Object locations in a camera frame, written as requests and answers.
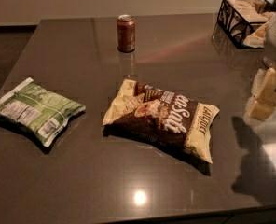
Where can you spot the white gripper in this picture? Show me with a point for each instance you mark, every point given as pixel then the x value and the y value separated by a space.
pixel 263 92

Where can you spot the red coke can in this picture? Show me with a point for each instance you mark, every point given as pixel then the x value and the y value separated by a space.
pixel 126 33

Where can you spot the brown and cream chip bag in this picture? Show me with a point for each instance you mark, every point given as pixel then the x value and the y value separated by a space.
pixel 163 117

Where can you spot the green chip bag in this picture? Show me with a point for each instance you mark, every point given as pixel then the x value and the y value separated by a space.
pixel 44 113

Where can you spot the black wire napkin holder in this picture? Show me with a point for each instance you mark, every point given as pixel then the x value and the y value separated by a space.
pixel 245 21

